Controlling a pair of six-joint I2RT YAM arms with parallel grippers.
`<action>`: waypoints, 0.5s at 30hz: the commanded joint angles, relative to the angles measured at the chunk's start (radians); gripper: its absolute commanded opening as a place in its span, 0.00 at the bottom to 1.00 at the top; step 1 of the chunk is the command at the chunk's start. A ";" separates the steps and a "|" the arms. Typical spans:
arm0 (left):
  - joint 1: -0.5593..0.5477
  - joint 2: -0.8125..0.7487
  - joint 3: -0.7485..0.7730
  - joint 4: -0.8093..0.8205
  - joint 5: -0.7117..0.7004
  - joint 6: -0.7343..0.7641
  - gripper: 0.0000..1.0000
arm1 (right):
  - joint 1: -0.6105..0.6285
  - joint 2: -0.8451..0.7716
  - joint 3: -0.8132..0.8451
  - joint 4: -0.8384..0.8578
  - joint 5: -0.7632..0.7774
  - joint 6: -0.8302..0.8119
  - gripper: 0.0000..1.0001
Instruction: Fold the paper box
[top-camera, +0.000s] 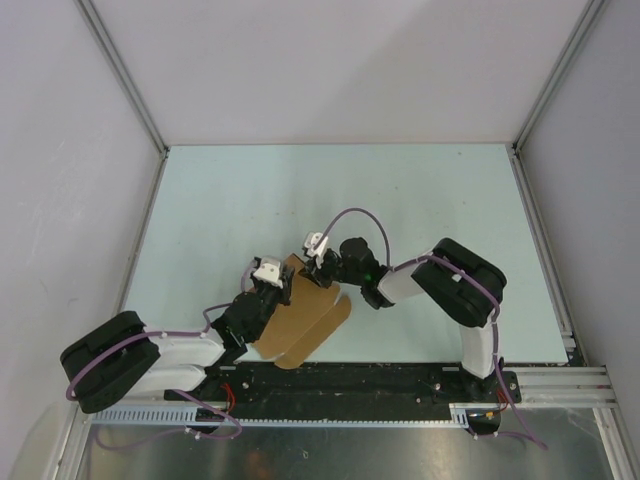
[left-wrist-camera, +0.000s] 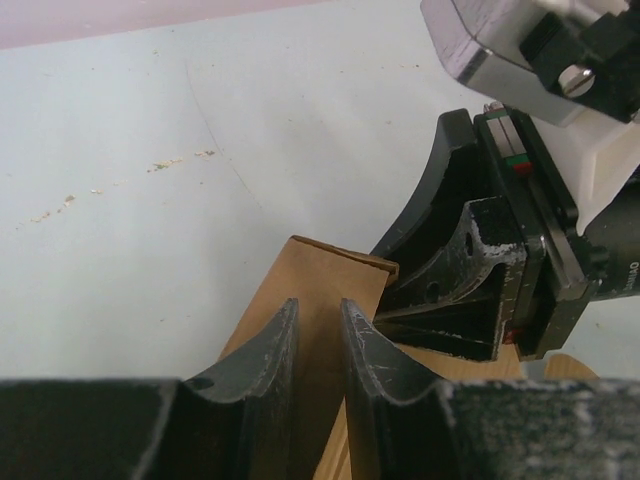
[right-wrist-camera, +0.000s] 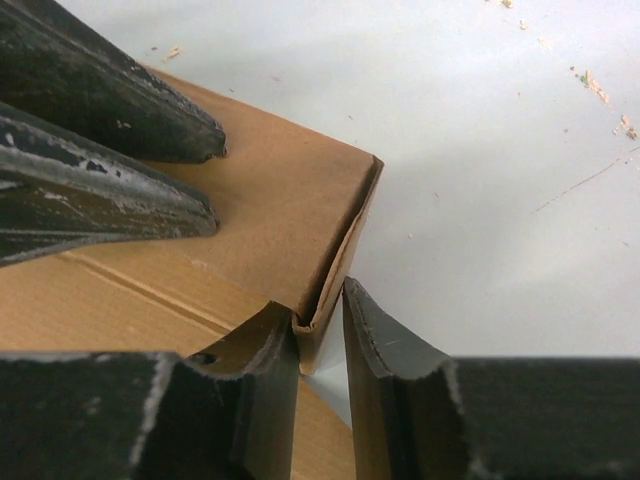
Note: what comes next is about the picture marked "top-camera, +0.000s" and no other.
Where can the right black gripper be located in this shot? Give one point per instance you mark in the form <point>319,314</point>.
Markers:
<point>317,270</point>

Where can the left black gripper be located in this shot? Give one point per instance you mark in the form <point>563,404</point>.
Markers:
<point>286,290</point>

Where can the brown cardboard box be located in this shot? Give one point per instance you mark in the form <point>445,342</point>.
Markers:
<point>296,331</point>

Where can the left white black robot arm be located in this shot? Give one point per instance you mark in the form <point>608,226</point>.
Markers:
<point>122,357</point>

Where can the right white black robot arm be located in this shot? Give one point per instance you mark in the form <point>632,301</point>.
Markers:
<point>468,288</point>

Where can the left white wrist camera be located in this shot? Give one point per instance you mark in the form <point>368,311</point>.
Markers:
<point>268,270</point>

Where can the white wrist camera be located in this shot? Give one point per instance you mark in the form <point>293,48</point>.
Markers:
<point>268,270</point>
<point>315,246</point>

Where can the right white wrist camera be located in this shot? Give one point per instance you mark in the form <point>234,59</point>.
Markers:
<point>315,246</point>

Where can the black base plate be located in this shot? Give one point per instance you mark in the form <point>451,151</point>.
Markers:
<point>347,392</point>

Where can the aluminium frame rail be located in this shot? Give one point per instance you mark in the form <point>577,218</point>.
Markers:
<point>536,383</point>

